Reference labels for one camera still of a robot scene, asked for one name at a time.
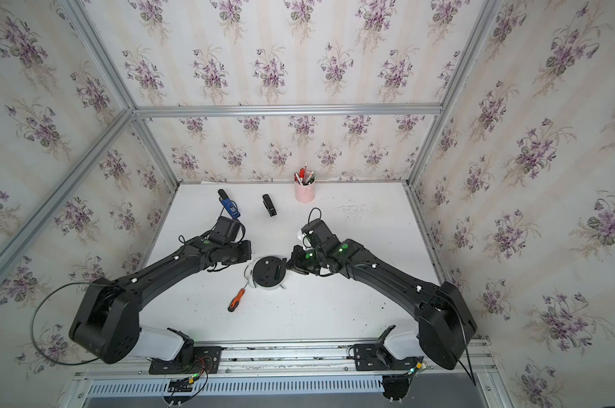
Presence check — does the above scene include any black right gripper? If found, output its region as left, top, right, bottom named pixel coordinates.
left=281, top=245, right=327, bottom=275

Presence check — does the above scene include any white twin-bell alarm clock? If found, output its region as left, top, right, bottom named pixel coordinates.
left=244, top=256, right=287, bottom=291

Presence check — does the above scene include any orange handled screwdriver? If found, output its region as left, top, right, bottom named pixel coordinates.
left=227, top=280, right=250, bottom=313

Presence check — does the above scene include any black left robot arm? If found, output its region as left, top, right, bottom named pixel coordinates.
left=69, top=236, right=252, bottom=364

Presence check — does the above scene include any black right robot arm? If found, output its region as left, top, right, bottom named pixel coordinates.
left=286, top=240, right=477, bottom=377

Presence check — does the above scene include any blue black stapler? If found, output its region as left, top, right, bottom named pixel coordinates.
left=217, top=189, right=241, bottom=220

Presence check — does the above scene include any pink pen cup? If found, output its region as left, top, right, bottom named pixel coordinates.
left=294, top=182, right=315, bottom=204

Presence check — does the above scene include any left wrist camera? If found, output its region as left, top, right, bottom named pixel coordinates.
left=208, top=216, right=245, bottom=245

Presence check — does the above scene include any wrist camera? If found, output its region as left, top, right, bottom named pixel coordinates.
left=299, top=219, right=335, bottom=248
left=208, top=216, right=245, bottom=245

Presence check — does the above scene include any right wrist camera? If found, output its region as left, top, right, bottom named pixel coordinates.
left=299, top=219, right=335, bottom=248

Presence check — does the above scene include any aluminium front rail frame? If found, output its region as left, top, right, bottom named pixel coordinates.
left=72, top=339, right=498, bottom=380

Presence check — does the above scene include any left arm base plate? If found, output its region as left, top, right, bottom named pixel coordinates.
left=148, top=328, right=223, bottom=375

